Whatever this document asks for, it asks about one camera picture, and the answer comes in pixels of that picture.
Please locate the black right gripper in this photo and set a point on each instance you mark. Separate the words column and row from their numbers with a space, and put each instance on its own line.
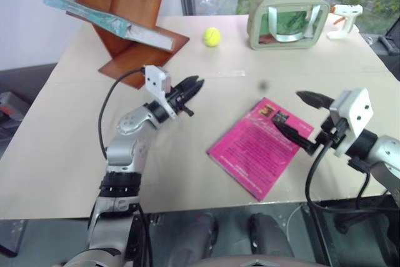
column 332, row 132

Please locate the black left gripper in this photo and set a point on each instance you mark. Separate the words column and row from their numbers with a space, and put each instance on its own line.
column 179, row 99

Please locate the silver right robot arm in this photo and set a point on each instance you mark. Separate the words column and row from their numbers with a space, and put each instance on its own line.
column 386, row 151

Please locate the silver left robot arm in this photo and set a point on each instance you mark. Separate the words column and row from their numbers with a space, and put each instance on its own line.
column 128, row 151

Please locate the pink book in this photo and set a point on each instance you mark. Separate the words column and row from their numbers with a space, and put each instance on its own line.
column 250, row 154

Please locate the teal cover book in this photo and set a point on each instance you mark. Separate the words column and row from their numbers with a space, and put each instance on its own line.
column 93, row 17

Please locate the clear tape strip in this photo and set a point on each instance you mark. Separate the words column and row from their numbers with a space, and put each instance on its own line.
column 232, row 73

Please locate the yellow tennis ball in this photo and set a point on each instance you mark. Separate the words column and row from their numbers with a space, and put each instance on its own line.
column 212, row 36

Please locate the green cloth inside pouch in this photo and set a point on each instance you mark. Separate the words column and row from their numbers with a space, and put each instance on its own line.
column 290, row 21

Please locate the sage green clear pouch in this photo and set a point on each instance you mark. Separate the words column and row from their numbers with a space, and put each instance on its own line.
column 256, row 4

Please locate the black device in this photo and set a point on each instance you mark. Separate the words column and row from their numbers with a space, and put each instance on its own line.
column 389, row 45

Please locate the white glue gun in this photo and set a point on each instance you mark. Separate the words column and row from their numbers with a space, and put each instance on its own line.
column 348, row 13

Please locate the grey robot torso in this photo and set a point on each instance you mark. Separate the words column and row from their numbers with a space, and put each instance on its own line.
column 253, row 262

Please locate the grey box with red label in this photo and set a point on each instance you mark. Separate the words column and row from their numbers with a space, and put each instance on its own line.
column 9, row 104

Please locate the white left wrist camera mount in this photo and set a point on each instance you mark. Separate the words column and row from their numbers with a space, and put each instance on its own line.
column 154, row 81

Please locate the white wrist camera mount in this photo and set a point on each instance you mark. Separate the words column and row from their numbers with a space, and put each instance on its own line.
column 359, row 107
column 154, row 81

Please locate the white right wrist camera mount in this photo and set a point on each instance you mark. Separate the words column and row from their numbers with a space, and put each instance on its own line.
column 359, row 107

